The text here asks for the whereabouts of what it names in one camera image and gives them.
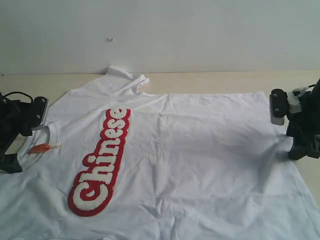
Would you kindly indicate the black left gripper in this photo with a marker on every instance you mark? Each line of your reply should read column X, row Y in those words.
column 13, row 121

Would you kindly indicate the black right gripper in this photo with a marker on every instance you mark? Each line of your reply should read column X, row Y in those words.
column 304, row 121

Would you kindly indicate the white t-shirt red lettering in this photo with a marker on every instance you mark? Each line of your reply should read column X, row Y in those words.
column 128, row 165

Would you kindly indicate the orange size tag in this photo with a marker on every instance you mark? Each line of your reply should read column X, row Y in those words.
column 40, row 148

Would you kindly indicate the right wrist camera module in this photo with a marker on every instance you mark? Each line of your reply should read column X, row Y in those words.
column 278, row 106

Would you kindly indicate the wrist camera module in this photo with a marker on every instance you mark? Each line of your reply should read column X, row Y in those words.
column 38, row 113
column 278, row 106

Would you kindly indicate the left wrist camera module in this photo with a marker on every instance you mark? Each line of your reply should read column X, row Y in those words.
column 38, row 113

